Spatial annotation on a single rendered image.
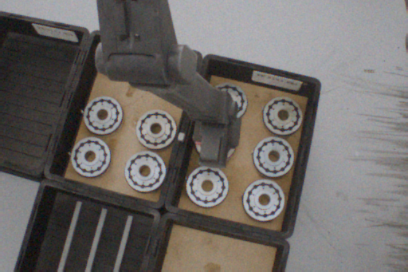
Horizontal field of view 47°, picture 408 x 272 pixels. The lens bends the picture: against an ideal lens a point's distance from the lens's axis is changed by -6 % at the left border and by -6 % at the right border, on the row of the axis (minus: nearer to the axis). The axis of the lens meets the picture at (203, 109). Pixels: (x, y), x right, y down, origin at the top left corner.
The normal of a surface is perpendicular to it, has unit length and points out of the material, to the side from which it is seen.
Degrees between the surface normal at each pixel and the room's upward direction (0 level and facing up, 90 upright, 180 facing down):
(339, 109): 0
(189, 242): 0
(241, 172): 0
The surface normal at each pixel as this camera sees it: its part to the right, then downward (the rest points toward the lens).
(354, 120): 0.00, -0.31
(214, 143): -0.22, -0.24
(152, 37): -0.26, 0.44
